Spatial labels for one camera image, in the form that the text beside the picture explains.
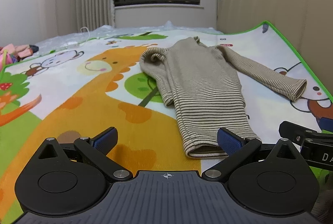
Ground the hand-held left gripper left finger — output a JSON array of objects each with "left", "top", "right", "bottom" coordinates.
[{"left": 39, "top": 127, "right": 134, "bottom": 183}]

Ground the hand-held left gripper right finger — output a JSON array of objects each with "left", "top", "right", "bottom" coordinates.
[{"left": 201, "top": 127, "right": 302, "bottom": 183}]

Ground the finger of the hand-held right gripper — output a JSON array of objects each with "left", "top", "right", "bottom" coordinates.
[{"left": 279, "top": 121, "right": 323, "bottom": 148}]

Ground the beige striped sweater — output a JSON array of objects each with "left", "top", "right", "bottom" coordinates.
[{"left": 139, "top": 36, "right": 307, "bottom": 159}]

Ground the pile of pink red clothes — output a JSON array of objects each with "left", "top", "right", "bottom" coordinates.
[{"left": 0, "top": 43, "right": 39, "bottom": 71}]

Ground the cartoon animal play mat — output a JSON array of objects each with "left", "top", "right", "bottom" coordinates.
[{"left": 0, "top": 20, "right": 333, "bottom": 224}]

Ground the clear plastic sheet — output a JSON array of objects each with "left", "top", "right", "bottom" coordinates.
[{"left": 34, "top": 20, "right": 224, "bottom": 51}]

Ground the beige sofa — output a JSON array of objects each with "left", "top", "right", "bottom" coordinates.
[{"left": 216, "top": 0, "right": 333, "bottom": 94}]

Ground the white charger with cable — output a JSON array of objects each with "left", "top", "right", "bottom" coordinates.
[{"left": 62, "top": 27, "right": 90, "bottom": 49}]

